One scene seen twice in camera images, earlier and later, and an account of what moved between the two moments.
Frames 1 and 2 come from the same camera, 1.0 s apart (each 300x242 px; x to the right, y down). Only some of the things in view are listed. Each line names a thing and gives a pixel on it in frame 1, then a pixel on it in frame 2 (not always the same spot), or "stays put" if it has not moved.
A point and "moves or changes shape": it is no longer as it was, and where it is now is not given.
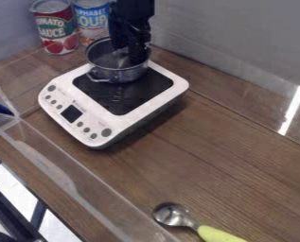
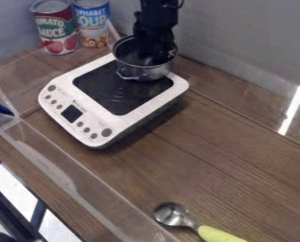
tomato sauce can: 58,25 stays put
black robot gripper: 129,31 → 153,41
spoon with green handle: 173,214 stays put
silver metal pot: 108,63 moves or changes shape
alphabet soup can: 93,19 stays put
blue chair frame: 26,232 stays put
